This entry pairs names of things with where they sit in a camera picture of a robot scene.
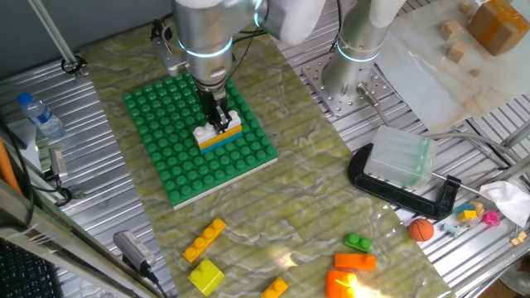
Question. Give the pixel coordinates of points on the green marble pattern mat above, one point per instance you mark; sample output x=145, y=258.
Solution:
x=310, y=198

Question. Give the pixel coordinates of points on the white four-stud block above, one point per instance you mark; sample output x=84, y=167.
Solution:
x=203, y=133

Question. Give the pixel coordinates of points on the lime yellow square block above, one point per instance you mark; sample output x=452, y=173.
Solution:
x=206, y=277

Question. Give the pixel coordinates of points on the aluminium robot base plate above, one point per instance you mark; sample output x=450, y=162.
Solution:
x=331, y=99

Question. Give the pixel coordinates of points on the orange long flat block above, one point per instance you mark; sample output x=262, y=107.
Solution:
x=352, y=261

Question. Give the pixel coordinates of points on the tan small toy block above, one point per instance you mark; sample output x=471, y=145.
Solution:
x=478, y=207

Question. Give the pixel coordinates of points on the grey ribbed camera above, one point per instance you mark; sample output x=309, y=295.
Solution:
x=132, y=248

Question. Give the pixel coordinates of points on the grey metal frame bar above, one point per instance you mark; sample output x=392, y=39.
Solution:
x=62, y=248

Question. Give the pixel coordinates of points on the black keyboard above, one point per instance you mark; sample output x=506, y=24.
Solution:
x=25, y=273

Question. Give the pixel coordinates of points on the metal stand pole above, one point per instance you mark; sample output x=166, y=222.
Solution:
x=51, y=35

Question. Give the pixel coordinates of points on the white marble board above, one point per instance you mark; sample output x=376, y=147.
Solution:
x=435, y=91

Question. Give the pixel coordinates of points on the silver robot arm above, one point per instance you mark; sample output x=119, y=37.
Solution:
x=203, y=37

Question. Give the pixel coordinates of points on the white crumpled tissue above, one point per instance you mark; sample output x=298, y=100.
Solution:
x=509, y=200

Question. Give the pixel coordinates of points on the green studded baseplate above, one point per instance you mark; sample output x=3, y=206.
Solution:
x=174, y=165

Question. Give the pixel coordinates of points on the yellow-orange four-stud block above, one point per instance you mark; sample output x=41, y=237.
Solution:
x=221, y=138
x=205, y=240

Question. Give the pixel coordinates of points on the orange chunky block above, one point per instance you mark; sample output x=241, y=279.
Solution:
x=339, y=285

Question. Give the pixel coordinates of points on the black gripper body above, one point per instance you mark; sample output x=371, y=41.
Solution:
x=212, y=97

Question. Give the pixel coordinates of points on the black C-clamp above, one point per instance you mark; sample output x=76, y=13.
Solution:
x=397, y=196

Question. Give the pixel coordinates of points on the orange tube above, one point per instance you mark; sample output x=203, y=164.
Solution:
x=7, y=165

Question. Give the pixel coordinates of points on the small wooden piece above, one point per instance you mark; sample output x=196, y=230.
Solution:
x=475, y=72
x=518, y=238
x=465, y=6

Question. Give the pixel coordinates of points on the cardboard box with tape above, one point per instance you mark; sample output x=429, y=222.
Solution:
x=494, y=27

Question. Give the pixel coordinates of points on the teal small toy block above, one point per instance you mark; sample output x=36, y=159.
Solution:
x=463, y=207

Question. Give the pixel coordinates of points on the yellow small toy block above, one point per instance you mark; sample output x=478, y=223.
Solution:
x=467, y=215

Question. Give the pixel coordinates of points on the translucent plastic box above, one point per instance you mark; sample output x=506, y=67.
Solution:
x=399, y=159

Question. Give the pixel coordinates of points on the green two-stud block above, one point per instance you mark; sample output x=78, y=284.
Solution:
x=358, y=244

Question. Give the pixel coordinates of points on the light blue small toy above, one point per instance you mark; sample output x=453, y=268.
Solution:
x=450, y=229

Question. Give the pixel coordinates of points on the teal four-stud block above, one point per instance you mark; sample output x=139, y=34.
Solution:
x=225, y=145

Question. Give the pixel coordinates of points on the clear water bottle blue cap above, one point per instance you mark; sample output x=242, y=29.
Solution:
x=41, y=118

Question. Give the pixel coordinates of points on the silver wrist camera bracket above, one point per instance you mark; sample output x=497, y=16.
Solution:
x=170, y=62

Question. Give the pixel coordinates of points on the yellow-orange two-stud block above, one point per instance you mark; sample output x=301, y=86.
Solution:
x=274, y=288

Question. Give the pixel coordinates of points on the mini orange basketball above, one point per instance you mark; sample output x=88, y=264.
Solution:
x=421, y=230

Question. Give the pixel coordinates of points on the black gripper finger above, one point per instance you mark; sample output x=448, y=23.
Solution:
x=212, y=118
x=224, y=118

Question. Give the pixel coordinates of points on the pink small toy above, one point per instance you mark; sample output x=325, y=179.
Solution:
x=492, y=218

